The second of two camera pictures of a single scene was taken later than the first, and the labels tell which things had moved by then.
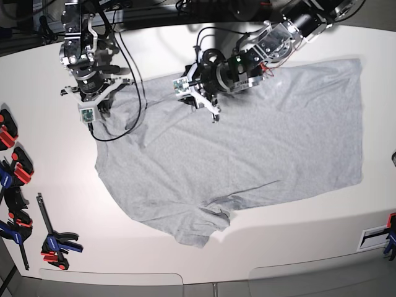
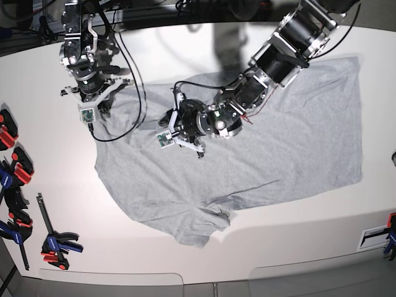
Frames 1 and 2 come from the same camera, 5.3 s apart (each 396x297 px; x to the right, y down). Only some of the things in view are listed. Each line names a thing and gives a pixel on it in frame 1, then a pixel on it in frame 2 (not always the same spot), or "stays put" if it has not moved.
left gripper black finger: x=104 y=107 stays put
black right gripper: x=201 y=78 to x=198 y=120
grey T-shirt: x=164 y=160 stays put
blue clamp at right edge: x=390 y=246 stays put
